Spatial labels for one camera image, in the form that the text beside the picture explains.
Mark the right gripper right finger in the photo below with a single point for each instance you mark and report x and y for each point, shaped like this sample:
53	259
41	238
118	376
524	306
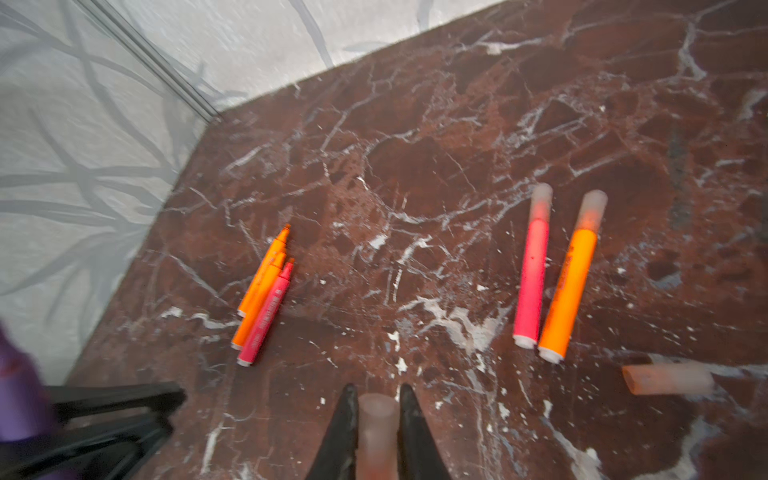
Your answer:
417	454

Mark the orange marker group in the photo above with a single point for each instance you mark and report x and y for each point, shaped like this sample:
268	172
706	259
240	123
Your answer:
560	320

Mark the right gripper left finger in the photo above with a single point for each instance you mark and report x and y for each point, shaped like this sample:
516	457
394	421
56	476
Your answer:
336	456

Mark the pink marker group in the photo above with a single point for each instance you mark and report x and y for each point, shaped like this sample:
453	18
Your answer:
528	312
270	306

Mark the purple marker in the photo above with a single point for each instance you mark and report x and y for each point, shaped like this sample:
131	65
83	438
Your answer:
25	409

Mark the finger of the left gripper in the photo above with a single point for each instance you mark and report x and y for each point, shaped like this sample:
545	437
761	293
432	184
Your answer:
74	402
115	449

